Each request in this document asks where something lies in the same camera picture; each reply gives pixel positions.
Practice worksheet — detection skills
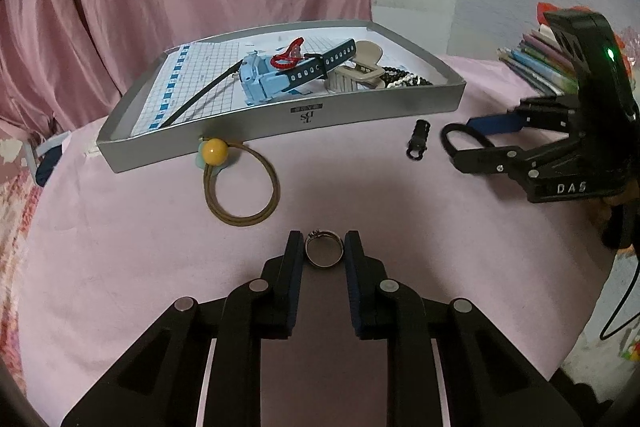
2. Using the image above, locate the beige hair claw clip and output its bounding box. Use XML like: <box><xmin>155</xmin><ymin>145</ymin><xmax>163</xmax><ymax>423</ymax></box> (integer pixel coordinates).
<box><xmin>324</xmin><ymin>40</ymin><xmax>385</xmax><ymax>93</ymax></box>

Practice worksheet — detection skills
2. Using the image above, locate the red plastic bag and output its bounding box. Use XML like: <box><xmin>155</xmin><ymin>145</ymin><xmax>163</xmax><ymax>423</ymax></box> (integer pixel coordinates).
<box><xmin>536</xmin><ymin>2</ymin><xmax>590</xmax><ymax>26</ymax></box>

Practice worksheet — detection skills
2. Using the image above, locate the blue kids smartwatch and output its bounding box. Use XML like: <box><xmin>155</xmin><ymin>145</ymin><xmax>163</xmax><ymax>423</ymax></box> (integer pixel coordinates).
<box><xmin>238</xmin><ymin>37</ymin><xmax>356</xmax><ymax>105</ymax></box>

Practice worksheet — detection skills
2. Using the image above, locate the floral quilt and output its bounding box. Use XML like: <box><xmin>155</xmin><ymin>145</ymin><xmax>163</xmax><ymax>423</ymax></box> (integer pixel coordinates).
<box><xmin>0</xmin><ymin>126</ymin><xmax>44</xmax><ymax>398</ymax></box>

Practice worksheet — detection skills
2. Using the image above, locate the black hair clip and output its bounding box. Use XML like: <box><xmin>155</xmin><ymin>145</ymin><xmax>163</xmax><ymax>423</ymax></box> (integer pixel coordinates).
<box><xmin>406</xmin><ymin>119</ymin><xmax>431</xmax><ymax>161</ymax></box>

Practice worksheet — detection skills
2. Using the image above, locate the black bead necklace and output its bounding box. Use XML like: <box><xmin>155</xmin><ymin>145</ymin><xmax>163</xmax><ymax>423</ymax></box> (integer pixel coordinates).
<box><xmin>369</xmin><ymin>66</ymin><xmax>435</xmax><ymax>90</ymax></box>

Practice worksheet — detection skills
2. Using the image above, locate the yellow bead hair tie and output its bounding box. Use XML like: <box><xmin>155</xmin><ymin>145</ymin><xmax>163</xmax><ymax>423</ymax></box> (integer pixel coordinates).
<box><xmin>194</xmin><ymin>135</ymin><xmax>281</xmax><ymax>228</ymax></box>

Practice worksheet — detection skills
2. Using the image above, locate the red cord bracelet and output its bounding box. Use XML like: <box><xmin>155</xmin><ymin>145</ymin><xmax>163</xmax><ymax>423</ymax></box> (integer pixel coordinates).
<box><xmin>269</xmin><ymin>37</ymin><xmax>307</xmax><ymax>72</ymax></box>

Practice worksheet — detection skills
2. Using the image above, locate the stack of books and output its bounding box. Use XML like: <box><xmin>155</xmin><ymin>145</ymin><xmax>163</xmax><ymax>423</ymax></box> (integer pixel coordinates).
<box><xmin>497</xmin><ymin>24</ymin><xmax>578</xmax><ymax>96</ymax></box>

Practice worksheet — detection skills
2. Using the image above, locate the pink bed sheet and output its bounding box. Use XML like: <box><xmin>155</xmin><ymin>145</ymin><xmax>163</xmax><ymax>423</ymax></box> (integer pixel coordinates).
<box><xmin>16</xmin><ymin>53</ymin><xmax>616</xmax><ymax>427</ymax></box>

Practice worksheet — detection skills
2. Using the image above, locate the black cable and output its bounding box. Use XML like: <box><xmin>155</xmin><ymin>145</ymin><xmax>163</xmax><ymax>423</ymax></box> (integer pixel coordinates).
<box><xmin>598</xmin><ymin>243</ymin><xmax>640</xmax><ymax>342</ymax></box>

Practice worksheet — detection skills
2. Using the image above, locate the dark blue bag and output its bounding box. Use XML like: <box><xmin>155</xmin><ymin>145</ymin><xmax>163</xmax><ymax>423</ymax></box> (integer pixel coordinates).
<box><xmin>22</xmin><ymin>131</ymin><xmax>70</xmax><ymax>187</ymax></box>

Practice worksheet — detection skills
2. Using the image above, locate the grey jewelry tray box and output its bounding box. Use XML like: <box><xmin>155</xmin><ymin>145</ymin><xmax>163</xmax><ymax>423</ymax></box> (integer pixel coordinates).
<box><xmin>96</xmin><ymin>20</ymin><xmax>465</xmax><ymax>172</ymax></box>

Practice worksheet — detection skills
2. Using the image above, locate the black hair stick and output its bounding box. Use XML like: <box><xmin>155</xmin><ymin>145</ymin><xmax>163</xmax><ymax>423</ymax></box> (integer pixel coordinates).
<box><xmin>160</xmin><ymin>61</ymin><xmax>242</xmax><ymax>129</ymax></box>

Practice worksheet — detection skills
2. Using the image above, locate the silver ring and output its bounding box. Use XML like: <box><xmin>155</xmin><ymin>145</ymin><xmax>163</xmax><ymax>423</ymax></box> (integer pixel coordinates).
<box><xmin>304</xmin><ymin>229</ymin><xmax>347</xmax><ymax>269</ymax></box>

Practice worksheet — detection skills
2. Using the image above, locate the right hand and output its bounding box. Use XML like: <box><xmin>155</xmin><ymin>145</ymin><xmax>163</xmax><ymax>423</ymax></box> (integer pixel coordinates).
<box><xmin>592</xmin><ymin>180</ymin><xmax>639</xmax><ymax>251</ymax></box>

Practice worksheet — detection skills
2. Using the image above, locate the white grid paper liner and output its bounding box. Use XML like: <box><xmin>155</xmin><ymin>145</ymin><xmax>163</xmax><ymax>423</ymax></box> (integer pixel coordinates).
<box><xmin>130</xmin><ymin>31</ymin><xmax>384</xmax><ymax>136</ymax></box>

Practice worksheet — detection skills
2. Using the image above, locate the black hair tie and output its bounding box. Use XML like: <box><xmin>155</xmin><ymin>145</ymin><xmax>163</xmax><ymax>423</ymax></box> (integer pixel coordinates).
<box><xmin>439</xmin><ymin>121</ymin><xmax>497</xmax><ymax>164</ymax></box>

